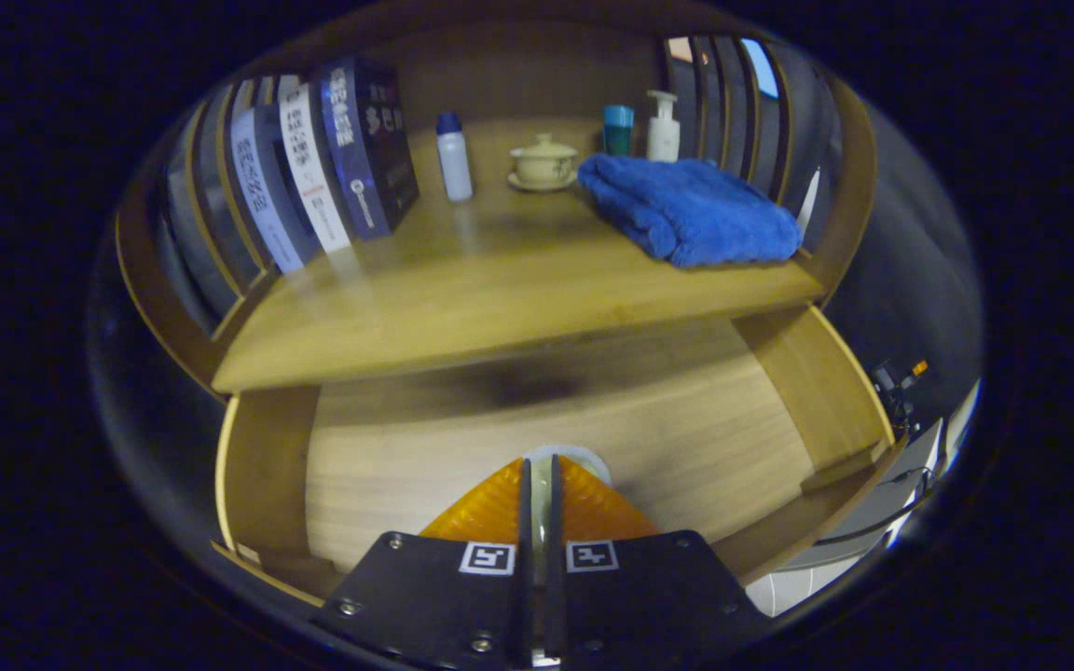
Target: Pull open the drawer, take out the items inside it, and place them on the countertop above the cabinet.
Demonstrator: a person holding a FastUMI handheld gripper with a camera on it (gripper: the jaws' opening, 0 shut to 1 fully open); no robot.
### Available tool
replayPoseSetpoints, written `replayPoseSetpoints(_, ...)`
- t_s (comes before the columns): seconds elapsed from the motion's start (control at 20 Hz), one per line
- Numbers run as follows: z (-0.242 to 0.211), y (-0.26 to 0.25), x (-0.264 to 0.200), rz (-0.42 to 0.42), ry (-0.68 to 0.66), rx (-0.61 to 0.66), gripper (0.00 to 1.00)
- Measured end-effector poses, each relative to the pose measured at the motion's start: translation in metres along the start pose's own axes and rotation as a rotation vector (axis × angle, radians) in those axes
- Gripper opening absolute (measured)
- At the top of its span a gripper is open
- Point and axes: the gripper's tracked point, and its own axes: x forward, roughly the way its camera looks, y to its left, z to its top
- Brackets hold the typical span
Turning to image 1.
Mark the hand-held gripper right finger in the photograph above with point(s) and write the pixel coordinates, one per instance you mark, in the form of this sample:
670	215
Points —
556	578

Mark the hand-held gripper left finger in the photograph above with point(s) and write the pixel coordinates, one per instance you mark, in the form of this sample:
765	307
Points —
527	578

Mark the cream scrub brush white sponge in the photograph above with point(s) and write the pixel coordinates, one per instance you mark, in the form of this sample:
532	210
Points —
585	458

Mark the wooden drawer with black knob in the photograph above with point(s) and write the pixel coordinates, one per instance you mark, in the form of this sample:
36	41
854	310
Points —
686	438

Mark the wooden cabinet countertop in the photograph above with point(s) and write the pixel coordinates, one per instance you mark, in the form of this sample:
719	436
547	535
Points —
500	298

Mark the wooden cabinet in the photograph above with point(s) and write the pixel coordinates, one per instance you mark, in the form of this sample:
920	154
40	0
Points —
518	75

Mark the black device with orange part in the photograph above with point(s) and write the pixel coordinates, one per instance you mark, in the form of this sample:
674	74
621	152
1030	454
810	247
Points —
896	387

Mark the folded blue towel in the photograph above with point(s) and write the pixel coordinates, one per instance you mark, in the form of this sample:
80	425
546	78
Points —
695	210

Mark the cream lidded tea cup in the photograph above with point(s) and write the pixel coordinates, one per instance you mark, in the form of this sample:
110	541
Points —
544	166

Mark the white bottle blue cap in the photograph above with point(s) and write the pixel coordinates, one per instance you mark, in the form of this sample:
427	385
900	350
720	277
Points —
454	163

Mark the teal bottle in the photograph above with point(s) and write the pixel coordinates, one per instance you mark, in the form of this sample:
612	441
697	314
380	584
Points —
619	135

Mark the white pump bottle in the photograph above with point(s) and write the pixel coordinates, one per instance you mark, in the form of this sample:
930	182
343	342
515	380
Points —
663	138

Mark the white book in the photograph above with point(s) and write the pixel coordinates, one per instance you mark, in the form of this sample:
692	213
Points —
313	172

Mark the light blue book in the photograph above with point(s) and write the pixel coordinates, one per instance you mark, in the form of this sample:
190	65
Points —
262	200

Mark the dark navy book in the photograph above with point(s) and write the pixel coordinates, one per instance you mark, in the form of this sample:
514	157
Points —
374	140

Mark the black backdrop cloth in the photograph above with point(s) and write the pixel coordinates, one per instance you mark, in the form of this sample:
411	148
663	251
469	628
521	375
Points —
919	280

